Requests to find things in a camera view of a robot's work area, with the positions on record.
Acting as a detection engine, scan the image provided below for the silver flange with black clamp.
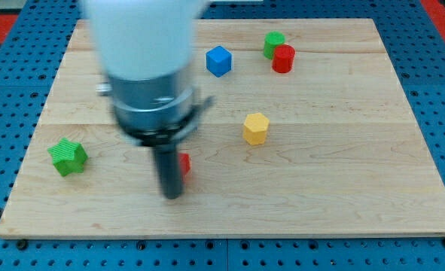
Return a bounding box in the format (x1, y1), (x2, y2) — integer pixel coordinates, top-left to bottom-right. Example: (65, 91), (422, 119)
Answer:
(96, 64), (214, 147)

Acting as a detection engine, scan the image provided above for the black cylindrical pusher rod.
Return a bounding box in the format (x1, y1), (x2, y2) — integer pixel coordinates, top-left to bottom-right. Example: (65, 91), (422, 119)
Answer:
(153, 145), (183, 199)

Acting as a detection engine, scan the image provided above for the red star block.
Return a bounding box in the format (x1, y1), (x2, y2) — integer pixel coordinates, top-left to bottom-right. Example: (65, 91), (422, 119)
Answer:
(178, 153), (191, 176)

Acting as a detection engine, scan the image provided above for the yellow hexagon block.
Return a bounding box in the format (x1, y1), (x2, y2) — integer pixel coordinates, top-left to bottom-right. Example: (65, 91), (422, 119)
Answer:
(242, 113), (270, 145)

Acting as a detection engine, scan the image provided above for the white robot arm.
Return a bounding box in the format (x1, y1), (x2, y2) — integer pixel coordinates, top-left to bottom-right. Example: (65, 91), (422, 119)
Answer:
(81, 0), (214, 199)

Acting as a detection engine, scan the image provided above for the green star block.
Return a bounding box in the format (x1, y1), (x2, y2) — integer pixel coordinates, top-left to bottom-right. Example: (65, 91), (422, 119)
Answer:
(47, 138), (88, 176)

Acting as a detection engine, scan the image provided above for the blue cube block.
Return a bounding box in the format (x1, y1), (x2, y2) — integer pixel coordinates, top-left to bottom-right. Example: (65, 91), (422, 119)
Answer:
(206, 46), (232, 78)

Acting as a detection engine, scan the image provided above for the red cylinder block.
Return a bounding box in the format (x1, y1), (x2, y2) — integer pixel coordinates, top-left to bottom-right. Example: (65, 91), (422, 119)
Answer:
(272, 44), (296, 73)

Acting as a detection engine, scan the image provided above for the green cylinder block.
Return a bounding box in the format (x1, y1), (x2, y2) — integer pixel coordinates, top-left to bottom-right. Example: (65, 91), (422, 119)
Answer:
(263, 31), (285, 59)

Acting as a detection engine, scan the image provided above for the wooden board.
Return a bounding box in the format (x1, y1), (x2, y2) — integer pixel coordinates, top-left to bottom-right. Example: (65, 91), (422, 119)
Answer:
(0, 19), (445, 239)

